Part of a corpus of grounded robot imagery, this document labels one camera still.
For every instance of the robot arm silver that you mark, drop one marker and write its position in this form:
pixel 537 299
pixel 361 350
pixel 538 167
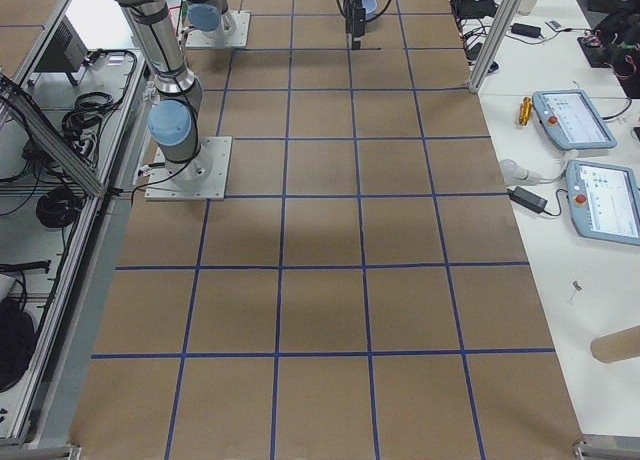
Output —
pixel 173 121
pixel 212 17

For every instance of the blue bowl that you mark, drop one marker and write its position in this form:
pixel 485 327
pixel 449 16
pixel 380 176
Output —
pixel 370 7

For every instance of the yellow cylindrical tool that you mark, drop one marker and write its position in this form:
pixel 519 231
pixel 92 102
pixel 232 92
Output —
pixel 525 111

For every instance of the white light bulb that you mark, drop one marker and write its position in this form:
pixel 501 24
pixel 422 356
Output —
pixel 515 175

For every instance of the far teach pendant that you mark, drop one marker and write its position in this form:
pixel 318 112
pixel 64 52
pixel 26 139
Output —
pixel 571 121

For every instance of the teach pendant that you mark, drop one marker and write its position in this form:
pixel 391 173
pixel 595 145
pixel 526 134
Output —
pixel 571 121
pixel 603 201

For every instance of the black power adapter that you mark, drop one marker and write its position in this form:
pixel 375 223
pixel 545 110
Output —
pixel 527 199

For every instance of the grey control box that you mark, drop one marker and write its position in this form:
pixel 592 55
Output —
pixel 65 52

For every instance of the near teach pendant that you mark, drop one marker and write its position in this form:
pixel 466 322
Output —
pixel 603 201

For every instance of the cardboard tube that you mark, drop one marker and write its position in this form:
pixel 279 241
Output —
pixel 618 346

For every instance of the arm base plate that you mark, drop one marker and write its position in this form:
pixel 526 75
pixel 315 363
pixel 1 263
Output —
pixel 195 39
pixel 204 178

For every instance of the aluminium frame post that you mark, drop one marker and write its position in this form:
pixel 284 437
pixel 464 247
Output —
pixel 492 42

